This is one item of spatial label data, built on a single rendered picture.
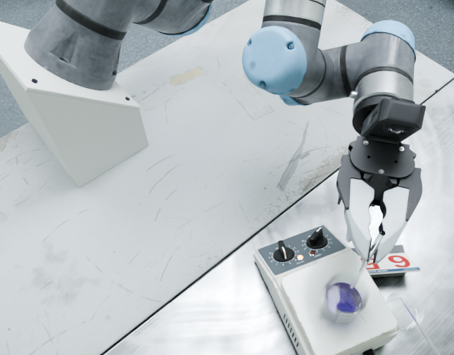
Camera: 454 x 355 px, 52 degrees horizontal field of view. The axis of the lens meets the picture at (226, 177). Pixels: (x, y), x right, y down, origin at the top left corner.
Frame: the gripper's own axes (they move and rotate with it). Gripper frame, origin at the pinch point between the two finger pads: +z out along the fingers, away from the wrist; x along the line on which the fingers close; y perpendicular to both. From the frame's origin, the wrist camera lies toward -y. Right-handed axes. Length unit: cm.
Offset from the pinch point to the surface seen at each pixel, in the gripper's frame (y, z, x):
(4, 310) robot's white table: 26, 10, 49
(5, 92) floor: 117, -102, 154
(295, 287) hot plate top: 17.2, -0.5, 6.5
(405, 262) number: 23.5, -10.7, -9.4
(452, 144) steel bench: 26.3, -38.0, -17.9
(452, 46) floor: 118, -180, -53
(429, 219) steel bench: 26.1, -20.8, -13.8
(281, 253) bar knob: 19.3, -5.9, 9.2
